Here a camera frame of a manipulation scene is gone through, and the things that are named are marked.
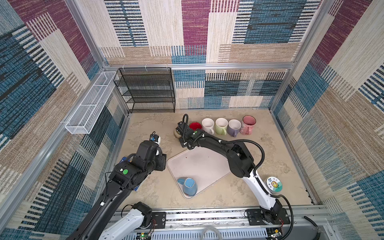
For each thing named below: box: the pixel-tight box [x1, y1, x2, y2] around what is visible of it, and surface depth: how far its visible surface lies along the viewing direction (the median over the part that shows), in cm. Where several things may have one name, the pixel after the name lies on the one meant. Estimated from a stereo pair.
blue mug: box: [177, 177, 198, 197], surface depth 78 cm
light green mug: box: [215, 117, 229, 136], surface depth 102 cm
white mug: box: [201, 118, 215, 135], surface depth 102 cm
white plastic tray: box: [166, 147, 231, 199], surface depth 91 cm
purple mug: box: [227, 119, 242, 138], surface depth 104 cm
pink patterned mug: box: [239, 115, 257, 135], surface depth 101 cm
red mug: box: [189, 122, 202, 131], surface depth 101 cm
